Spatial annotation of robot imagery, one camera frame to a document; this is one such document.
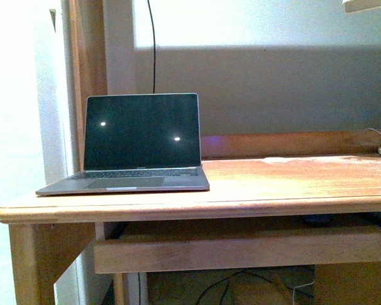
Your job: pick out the grey open laptop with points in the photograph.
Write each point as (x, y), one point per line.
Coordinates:
(138, 143)

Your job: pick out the wooden pull-out keyboard tray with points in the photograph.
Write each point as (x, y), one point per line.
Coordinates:
(180, 245)

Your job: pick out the wooden door frame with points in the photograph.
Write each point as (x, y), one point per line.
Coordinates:
(85, 23)

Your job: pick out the wooden desk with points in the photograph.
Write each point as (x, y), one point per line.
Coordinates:
(313, 176)

